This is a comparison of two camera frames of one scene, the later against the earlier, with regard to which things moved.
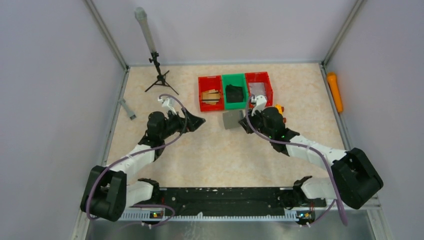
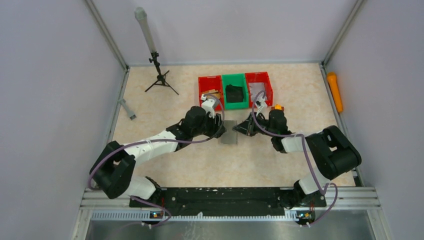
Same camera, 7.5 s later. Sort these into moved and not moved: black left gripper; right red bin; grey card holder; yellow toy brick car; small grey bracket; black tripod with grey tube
Moved: grey card holder; black left gripper
Not moved: right red bin; small grey bracket; black tripod with grey tube; yellow toy brick car
